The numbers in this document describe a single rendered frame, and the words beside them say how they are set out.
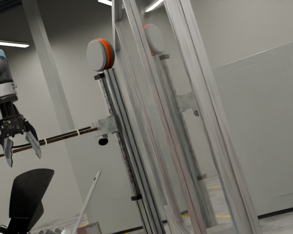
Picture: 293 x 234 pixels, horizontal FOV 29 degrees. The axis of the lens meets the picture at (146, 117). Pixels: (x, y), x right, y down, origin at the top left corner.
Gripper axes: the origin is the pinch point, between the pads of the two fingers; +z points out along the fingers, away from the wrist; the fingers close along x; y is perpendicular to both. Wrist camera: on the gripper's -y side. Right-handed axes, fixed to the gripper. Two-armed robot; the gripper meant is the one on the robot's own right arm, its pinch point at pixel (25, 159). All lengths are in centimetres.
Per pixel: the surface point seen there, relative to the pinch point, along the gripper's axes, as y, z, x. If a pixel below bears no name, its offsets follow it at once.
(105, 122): -83, -8, 27
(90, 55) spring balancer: -92, -41, 29
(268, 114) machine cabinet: -533, 22, 224
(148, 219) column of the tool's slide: -89, 41, 33
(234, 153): 80, 12, 48
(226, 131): 80, 8, 48
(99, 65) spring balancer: -89, -35, 32
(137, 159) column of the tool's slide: -89, 13, 36
